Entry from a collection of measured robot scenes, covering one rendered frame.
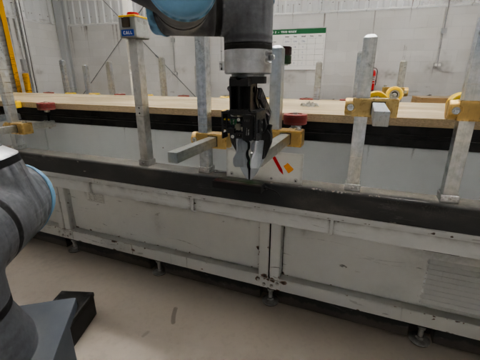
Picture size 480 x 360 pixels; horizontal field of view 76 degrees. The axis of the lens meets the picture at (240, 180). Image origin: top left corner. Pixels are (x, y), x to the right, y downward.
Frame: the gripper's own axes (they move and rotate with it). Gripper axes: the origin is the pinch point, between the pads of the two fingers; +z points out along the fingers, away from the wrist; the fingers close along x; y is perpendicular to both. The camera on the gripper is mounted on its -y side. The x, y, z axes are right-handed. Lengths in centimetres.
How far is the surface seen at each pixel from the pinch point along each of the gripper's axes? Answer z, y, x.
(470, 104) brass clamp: -13, -32, 45
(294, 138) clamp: -2.0, -31.8, 2.7
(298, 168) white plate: 7.2, -31.8, 4.3
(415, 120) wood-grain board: -7, -53, 37
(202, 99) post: -12.8, -32.4, -28.9
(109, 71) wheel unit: -25, -141, -170
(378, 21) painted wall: -136, -749, 26
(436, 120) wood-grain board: -7, -53, 43
